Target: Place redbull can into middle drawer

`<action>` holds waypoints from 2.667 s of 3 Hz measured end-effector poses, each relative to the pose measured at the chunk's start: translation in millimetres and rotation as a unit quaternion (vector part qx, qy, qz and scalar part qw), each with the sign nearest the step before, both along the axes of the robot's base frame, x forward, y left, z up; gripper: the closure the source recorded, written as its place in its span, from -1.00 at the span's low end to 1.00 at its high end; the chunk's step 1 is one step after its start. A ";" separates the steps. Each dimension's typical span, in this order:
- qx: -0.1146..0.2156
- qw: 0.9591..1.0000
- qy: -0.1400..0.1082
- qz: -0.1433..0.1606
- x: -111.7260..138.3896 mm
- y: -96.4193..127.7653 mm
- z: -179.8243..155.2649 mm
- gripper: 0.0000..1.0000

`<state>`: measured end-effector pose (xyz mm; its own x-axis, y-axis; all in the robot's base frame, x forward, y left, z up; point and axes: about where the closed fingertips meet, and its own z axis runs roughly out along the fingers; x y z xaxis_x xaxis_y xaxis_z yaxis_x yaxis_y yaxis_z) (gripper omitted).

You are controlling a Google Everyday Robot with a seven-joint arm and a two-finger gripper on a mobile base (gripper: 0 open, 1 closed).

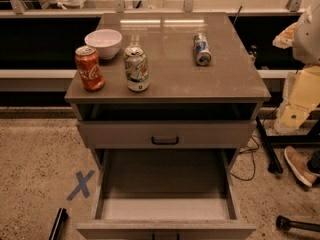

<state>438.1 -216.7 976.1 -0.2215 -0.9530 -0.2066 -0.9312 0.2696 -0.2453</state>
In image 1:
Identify tan shoe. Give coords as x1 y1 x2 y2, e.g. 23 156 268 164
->
284 146 320 187

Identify red coca-cola can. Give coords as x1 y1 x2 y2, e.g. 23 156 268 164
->
75 45 105 91

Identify metal railing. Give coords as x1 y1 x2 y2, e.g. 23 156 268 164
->
0 0 320 18

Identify blue silver redbull can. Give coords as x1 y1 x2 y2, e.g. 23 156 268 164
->
193 33 211 66

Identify blue tape cross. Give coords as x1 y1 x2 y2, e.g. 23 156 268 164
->
67 170 95 201

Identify open grey middle drawer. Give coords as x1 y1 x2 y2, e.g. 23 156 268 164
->
77 149 255 240

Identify grey top drawer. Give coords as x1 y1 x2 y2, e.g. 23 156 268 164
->
77 120 256 149

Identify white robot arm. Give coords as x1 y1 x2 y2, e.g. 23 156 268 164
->
272 0 320 133

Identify green white soda can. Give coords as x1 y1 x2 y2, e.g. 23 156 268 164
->
124 45 149 92

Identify black bar lower left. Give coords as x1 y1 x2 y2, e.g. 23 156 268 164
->
48 208 68 240

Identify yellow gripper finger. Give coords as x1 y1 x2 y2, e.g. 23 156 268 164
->
274 66 320 134

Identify white bowl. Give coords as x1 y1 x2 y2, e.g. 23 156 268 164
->
85 29 122 59

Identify grey drawer cabinet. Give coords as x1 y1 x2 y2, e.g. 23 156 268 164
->
64 11 272 240

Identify black rod lower right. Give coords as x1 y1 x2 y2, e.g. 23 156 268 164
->
276 215 320 232

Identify black tripod leg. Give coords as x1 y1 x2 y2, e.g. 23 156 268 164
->
256 118 283 174

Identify black cable on floor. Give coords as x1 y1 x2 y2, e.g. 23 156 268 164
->
229 135 261 182

